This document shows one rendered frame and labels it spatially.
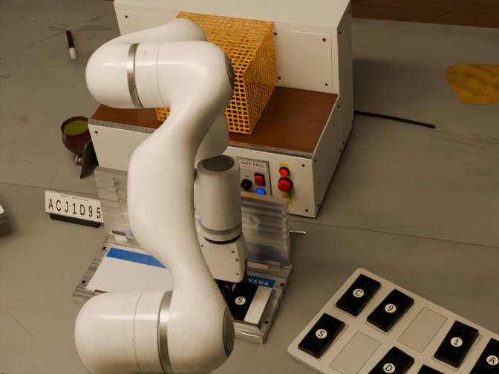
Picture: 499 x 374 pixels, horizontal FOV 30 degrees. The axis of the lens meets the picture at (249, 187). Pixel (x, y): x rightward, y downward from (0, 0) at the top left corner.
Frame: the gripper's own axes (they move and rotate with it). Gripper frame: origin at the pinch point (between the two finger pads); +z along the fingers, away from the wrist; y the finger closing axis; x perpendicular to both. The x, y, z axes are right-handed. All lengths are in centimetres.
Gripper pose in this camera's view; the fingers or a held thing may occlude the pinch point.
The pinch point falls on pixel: (224, 292)
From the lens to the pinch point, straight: 197.5
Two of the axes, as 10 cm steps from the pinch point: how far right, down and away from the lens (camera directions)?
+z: 0.3, 8.5, 5.3
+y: 9.4, 1.6, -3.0
